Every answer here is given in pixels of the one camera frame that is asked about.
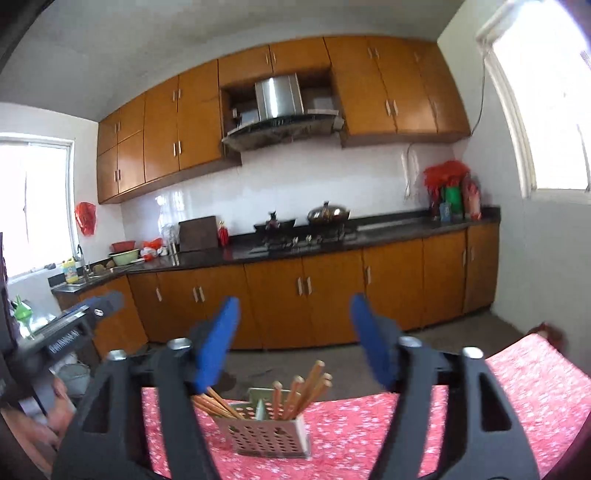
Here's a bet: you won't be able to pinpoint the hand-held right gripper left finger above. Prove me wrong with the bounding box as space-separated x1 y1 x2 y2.
51 296 242 480

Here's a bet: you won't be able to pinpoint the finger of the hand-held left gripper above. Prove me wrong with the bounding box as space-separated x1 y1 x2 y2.
83 292 125 320

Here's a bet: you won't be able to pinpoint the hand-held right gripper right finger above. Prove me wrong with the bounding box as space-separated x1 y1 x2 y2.
349 293 541 480

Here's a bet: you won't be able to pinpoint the bunch of chopsticks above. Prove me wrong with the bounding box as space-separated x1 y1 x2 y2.
189 360 334 422

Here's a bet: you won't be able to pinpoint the perforated grey chopstick holder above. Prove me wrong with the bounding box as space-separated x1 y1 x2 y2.
215 388 311 459

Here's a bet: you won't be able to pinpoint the person's left hand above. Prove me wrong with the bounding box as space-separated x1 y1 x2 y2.
0 375 78 476

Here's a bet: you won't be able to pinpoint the steel kitchen sink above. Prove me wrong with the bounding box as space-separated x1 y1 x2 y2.
60 277 112 292

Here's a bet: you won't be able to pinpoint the white round container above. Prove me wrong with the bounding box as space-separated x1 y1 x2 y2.
58 362 93 398

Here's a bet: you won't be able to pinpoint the green plastic funnel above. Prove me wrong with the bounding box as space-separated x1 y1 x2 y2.
13 295 33 340

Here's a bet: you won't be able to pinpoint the steel sink faucet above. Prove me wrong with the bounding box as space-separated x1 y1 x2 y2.
76 244 92 280

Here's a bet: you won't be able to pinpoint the green wash basin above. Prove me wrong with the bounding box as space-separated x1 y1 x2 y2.
108 248 140 267

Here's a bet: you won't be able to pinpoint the wooden lower kitchen cabinets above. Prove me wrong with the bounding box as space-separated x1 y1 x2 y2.
55 222 502 352

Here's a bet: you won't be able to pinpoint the wooden kitchen cabinets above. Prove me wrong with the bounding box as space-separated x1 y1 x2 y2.
55 222 502 352
96 36 472 205

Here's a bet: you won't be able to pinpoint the red and white bag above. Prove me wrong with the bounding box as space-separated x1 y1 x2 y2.
141 239 167 261

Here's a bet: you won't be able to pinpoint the hanging red plastic bag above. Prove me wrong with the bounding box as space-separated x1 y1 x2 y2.
75 202 97 237

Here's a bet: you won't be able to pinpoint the red floral tablecloth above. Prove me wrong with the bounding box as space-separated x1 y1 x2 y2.
141 332 583 480

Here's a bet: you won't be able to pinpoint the dark wooden cutting board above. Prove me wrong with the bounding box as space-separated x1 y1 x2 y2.
178 215 219 252

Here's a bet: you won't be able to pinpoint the black kitchen countertop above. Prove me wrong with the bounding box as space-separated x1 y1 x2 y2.
48 207 502 294

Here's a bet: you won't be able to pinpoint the black gas stove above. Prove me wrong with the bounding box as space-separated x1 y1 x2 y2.
249 228 358 254

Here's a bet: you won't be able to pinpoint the window beside sink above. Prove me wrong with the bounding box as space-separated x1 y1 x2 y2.
0 134 75 280

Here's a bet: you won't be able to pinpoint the black wok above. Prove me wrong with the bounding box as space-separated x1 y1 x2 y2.
254 211 296 234

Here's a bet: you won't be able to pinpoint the wok with lid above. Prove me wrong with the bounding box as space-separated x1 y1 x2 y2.
307 201 352 227

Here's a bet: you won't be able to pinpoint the green bottle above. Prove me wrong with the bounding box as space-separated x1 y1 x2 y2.
444 185 464 215

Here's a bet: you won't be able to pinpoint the red bag of goods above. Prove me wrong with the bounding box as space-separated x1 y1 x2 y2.
423 161 483 221

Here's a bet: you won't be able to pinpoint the steel range hood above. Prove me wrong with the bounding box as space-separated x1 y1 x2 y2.
222 73 346 152

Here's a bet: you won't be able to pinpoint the wooden upper kitchen cabinets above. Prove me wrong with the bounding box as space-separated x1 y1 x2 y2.
96 36 472 205

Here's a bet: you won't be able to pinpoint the window beside table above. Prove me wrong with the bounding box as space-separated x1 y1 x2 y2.
475 0 591 200

